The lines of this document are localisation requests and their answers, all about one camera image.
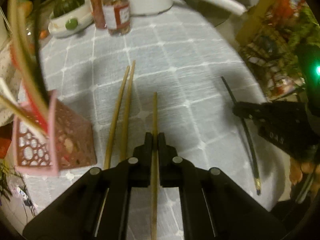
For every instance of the black chopstick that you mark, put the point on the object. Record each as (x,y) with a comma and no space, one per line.
(39,80)
(253,156)

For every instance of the person's right hand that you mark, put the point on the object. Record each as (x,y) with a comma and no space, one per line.
(298,169)

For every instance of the clear glass jar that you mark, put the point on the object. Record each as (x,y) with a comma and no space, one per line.
(44,15)

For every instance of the short red spice jar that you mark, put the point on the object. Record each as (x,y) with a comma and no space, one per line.
(117,16)

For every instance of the white stacked bowls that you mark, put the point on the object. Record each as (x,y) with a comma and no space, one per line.
(72,22)

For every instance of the floral white cloth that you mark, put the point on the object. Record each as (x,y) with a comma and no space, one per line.
(12,78)

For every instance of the pink perforated utensil holder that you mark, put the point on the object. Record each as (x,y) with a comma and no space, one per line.
(69,144)

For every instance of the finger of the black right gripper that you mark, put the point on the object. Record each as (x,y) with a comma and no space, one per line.
(284,124)

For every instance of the chopsticks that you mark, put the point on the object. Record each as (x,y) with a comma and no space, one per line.
(24,50)

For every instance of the dark green squash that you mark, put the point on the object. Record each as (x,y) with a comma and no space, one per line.
(63,7)

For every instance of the light wooden chopstick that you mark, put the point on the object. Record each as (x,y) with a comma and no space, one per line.
(154,170)

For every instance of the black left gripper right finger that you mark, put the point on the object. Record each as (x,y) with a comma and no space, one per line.
(168,170)

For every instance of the grey checked tablecloth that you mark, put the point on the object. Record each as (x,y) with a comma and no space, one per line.
(182,57)

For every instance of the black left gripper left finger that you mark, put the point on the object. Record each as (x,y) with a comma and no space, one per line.
(142,169)

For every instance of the red chopstick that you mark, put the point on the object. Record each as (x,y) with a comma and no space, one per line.
(36,114)

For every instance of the camera box with screen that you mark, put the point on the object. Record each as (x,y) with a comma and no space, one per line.
(308,59)

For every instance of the tall red spice jar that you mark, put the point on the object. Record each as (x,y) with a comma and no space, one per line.
(97,7)

